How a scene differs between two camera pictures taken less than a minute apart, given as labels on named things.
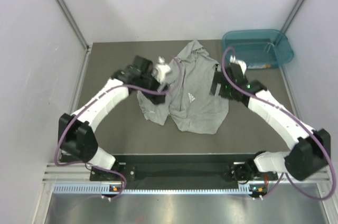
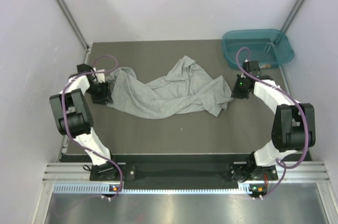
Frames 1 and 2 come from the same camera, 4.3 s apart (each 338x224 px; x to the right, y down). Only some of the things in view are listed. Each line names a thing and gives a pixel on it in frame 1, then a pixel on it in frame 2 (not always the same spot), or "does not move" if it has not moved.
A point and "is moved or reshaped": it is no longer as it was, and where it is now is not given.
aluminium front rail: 82,174 does not move
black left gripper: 156,99 to 105,95
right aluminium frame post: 301,0 does not move
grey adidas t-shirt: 188,101 is moved or reshaped
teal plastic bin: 260,48 does not move
